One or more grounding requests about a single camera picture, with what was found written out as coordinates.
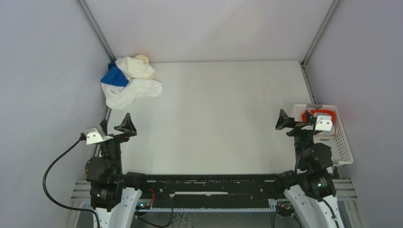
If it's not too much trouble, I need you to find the blue towel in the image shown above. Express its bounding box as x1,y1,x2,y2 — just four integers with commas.
100,62,129,87

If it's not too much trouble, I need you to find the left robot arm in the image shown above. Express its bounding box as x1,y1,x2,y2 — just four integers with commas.
84,113,149,228

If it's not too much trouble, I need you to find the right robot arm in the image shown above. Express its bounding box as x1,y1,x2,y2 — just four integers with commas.
274,109,344,228

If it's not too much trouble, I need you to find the red rolled towel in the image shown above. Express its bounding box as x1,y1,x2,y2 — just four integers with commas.
301,109,336,123

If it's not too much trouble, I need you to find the white plastic basket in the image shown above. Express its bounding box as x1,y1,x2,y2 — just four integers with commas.
293,104,354,166

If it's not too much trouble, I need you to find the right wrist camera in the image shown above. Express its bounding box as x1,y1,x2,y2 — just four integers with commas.
315,114,333,132

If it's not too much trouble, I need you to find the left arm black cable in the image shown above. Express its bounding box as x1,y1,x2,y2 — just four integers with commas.
42,133,101,228

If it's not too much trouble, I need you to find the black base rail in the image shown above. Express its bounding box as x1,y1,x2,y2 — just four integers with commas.
122,171,297,209

